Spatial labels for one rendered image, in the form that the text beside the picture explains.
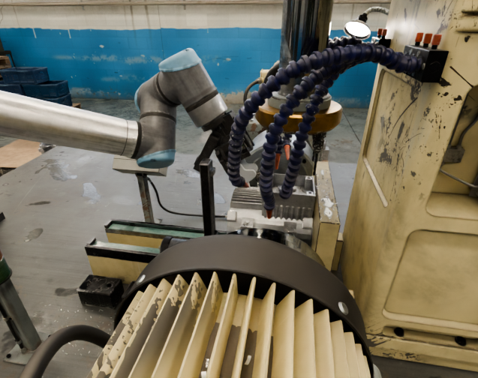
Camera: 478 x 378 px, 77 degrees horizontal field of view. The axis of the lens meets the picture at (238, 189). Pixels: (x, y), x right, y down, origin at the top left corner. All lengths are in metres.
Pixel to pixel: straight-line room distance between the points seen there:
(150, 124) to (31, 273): 0.64
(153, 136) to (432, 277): 0.66
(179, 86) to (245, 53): 5.56
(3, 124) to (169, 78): 0.33
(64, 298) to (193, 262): 0.86
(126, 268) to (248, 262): 0.79
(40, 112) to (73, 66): 6.95
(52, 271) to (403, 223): 0.99
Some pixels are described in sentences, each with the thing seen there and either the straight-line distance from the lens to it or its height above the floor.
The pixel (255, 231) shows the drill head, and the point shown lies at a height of 1.16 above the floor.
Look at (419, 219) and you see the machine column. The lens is 0.61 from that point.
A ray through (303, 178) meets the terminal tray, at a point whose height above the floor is 1.14.
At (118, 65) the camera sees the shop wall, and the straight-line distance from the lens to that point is 7.12.
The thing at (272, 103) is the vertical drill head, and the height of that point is 1.34.
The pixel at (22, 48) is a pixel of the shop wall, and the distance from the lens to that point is 8.29.
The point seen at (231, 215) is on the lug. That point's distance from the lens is 0.72.
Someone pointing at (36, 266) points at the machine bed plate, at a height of 0.80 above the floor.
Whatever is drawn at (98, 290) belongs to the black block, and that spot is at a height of 0.86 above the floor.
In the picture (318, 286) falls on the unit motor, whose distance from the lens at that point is 0.19.
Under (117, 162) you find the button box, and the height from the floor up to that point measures 1.07.
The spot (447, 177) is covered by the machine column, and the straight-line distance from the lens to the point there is 0.68.
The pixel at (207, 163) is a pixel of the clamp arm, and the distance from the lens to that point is 0.58.
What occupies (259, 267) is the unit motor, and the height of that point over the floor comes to 1.36.
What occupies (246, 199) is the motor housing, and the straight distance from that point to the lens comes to 0.75.
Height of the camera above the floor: 1.49
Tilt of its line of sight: 29 degrees down
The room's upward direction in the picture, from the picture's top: straight up
